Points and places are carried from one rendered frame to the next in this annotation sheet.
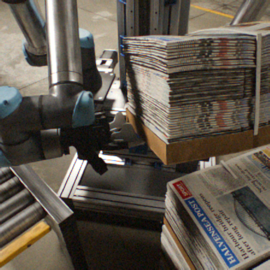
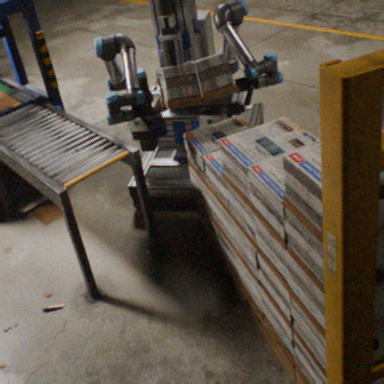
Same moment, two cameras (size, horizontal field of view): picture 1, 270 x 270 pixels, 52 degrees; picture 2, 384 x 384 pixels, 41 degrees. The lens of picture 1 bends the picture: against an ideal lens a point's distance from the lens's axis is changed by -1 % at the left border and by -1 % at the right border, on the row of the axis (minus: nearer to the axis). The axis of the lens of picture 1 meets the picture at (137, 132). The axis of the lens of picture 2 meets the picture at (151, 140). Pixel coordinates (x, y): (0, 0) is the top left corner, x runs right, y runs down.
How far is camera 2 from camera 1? 232 cm
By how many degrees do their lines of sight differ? 16
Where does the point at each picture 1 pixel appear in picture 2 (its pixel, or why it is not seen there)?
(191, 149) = (177, 103)
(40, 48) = (117, 80)
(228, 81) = (186, 78)
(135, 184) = (186, 175)
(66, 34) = (132, 70)
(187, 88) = (171, 82)
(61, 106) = (132, 95)
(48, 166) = (118, 181)
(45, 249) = (121, 227)
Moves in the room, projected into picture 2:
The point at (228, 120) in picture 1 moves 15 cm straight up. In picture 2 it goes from (189, 92) to (185, 66)
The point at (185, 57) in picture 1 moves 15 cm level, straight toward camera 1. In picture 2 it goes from (169, 72) to (161, 84)
